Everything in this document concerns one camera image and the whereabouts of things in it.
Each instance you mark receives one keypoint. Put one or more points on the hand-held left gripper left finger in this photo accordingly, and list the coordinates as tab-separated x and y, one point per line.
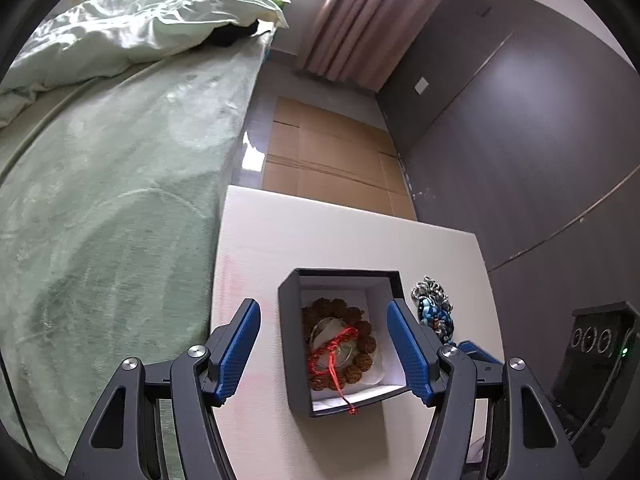
235	355

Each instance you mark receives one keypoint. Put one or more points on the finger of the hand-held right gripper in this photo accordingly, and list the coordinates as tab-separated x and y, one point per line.
474	348

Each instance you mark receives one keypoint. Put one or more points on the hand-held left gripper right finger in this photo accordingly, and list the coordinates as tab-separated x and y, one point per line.
409	355

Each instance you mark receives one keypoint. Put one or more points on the black jewelry box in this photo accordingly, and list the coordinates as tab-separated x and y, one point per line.
295	340

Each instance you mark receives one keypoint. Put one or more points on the clear glass bangle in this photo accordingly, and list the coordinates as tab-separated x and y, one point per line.
325	327

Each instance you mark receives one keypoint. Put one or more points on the green bed blanket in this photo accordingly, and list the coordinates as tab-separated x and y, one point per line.
110	220

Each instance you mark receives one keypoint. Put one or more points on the flat cardboard sheet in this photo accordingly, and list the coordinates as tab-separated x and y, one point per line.
330	155

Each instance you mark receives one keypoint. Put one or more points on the pink curtain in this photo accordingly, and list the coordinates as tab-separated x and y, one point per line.
365	20

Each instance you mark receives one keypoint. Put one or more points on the pale green quilt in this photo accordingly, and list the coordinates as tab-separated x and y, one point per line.
125	25

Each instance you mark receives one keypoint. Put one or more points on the white wall socket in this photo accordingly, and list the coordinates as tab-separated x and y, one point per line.
421	85

